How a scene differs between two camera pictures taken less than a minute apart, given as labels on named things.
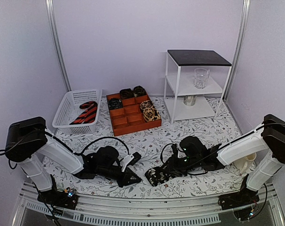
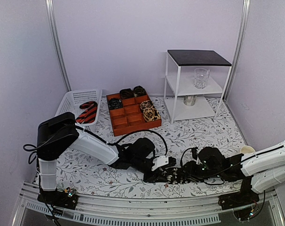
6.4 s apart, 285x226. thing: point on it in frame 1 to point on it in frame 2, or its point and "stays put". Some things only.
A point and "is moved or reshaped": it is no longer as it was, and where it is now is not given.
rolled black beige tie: x=146 y=104 stays put
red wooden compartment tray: x=130 y=119 stays put
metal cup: x=189 y=100 stays put
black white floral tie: x=157 y=175 is moved or reshaped
